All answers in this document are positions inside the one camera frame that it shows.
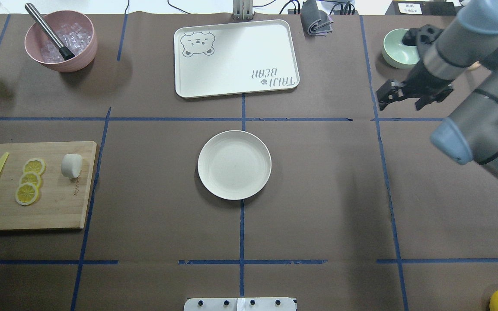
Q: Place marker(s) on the grey folded cloth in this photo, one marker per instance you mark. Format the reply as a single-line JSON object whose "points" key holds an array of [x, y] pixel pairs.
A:
{"points": [[315, 22]]}

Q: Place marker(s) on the lemon slice top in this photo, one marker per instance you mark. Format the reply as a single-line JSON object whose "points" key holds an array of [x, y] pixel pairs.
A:
{"points": [[36, 165]]}

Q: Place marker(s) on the cream round plate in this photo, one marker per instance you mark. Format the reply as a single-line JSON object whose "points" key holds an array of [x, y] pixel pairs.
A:
{"points": [[234, 165]]}

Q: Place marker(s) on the white bear tray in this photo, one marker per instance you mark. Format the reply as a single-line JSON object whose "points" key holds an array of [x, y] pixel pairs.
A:
{"points": [[234, 58]]}

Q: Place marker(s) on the bamboo cutting board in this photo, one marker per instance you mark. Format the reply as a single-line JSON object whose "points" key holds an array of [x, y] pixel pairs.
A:
{"points": [[45, 185]]}

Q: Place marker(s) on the green bowl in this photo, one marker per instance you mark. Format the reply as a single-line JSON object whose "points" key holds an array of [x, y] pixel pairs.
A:
{"points": [[397, 54]]}

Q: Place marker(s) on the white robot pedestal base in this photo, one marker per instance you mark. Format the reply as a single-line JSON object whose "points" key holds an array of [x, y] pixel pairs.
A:
{"points": [[241, 304]]}

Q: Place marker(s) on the aluminium frame post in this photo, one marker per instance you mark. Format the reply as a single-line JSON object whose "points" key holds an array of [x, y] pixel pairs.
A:
{"points": [[243, 10]]}

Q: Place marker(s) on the lemon slice bottom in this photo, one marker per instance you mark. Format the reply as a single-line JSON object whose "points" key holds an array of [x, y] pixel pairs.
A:
{"points": [[26, 194]]}

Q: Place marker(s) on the lemon slice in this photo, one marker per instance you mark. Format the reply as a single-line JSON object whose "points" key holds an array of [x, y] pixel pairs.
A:
{"points": [[31, 177], [36, 165], [26, 194]]}

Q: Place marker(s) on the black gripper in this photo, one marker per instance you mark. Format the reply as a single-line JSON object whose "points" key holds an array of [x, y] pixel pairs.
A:
{"points": [[424, 80]]}

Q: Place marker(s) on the steel muddler black tip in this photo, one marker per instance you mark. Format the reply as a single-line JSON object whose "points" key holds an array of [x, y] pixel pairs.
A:
{"points": [[64, 51]]}

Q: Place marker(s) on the pink bowl with ice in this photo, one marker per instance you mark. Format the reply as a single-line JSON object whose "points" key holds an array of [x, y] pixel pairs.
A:
{"points": [[76, 30]]}

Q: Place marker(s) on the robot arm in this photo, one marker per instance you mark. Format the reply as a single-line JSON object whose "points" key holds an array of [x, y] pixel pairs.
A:
{"points": [[470, 132]]}

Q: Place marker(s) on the black box white label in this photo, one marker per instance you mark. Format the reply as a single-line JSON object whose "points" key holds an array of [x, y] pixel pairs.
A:
{"points": [[422, 7]]}

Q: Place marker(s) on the lemon slice middle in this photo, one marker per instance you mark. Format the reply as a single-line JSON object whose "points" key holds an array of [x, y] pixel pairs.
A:
{"points": [[31, 177]]}

